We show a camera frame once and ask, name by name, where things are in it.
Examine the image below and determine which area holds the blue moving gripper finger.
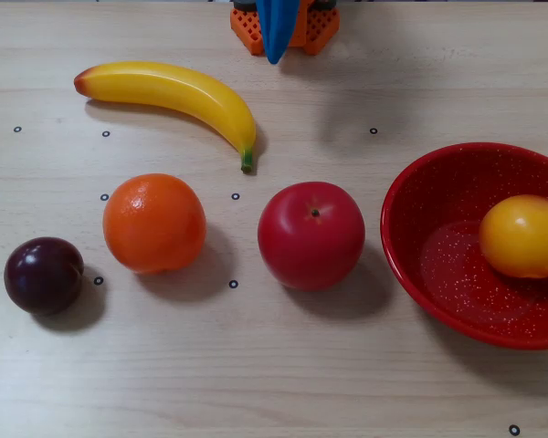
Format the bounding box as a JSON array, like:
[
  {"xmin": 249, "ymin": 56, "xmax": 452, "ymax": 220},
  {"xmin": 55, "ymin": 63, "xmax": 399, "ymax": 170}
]
[{"xmin": 257, "ymin": 0, "xmax": 301, "ymax": 66}]

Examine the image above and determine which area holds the yellow-orange toy peach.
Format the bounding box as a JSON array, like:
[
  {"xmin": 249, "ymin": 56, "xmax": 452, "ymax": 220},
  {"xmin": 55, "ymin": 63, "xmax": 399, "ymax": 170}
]
[{"xmin": 478, "ymin": 194, "xmax": 548, "ymax": 279}]

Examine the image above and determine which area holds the orange robot base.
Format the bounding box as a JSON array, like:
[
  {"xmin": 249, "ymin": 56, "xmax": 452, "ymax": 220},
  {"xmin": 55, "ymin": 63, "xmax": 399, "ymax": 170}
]
[{"xmin": 230, "ymin": 0, "xmax": 341, "ymax": 57}]

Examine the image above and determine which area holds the red speckled enamel bowl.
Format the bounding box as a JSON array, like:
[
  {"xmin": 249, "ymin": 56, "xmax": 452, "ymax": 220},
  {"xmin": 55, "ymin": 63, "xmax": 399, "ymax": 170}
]
[{"xmin": 379, "ymin": 142, "xmax": 548, "ymax": 351}]

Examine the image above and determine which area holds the yellow toy banana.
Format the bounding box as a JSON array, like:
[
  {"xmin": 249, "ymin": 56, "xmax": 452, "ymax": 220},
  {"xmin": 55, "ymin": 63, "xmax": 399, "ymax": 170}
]
[{"xmin": 73, "ymin": 61, "xmax": 258, "ymax": 175}]

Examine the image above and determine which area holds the red toy apple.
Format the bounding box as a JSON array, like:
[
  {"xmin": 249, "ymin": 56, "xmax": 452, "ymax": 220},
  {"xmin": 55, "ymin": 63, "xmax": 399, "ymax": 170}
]
[{"xmin": 257, "ymin": 181, "xmax": 366, "ymax": 292}]

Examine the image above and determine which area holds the toy orange fruit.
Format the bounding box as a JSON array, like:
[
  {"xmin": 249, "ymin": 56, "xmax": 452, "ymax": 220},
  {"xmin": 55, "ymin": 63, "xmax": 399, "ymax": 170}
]
[{"xmin": 102, "ymin": 172, "xmax": 207, "ymax": 275}]

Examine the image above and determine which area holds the dark purple toy plum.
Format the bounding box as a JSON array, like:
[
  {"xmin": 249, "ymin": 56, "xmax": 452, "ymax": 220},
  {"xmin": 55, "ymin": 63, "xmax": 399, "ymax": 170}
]
[{"xmin": 3, "ymin": 235, "xmax": 86, "ymax": 316}]

